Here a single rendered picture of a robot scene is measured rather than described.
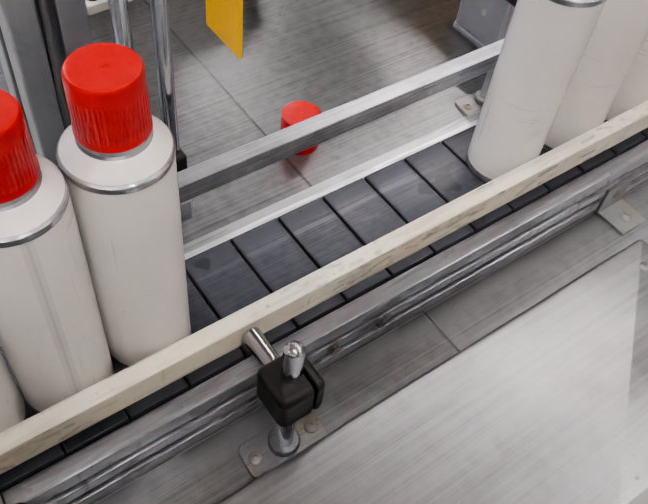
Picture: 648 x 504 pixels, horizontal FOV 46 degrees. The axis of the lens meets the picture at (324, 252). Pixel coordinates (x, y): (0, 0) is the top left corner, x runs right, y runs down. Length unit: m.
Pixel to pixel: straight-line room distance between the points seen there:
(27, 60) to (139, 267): 0.15
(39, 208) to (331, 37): 0.50
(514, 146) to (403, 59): 0.24
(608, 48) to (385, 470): 0.32
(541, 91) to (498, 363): 0.18
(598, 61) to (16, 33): 0.38
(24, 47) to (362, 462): 0.30
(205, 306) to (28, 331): 0.14
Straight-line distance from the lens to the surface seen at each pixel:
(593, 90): 0.59
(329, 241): 0.52
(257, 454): 0.49
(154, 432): 0.45
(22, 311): 0.37
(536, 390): 0.49
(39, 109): 0.49
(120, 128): 0.33
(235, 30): 0.35
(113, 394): 0.42
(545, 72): 0.52
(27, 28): 0.46
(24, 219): 0.33
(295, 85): 0.72
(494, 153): 0.57
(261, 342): 0.44
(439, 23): 0.82
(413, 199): 0.56
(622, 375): 0.52
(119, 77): 0.32
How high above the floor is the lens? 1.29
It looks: 52 degrees down
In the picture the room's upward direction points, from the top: 8 degrees clockwise
